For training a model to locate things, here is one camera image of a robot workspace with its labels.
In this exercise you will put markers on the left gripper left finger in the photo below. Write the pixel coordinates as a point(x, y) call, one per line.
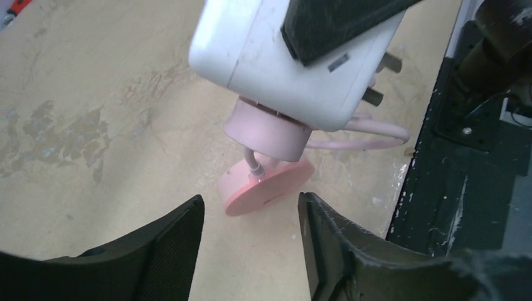
point(154, 262)

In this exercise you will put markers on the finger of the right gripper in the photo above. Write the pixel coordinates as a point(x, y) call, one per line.
point(313, 28)

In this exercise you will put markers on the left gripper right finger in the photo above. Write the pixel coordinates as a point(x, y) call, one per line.
point(344, 261)

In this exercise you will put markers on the white cube socket adapter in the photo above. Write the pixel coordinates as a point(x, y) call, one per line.
point(238, 45)

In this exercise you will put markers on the pink plug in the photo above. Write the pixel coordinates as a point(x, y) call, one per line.
point(263, 130)

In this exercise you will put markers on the pink round puck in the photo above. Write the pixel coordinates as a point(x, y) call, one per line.
point(243, 193)

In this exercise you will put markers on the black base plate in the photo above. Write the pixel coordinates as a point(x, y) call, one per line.
point(466, 190)

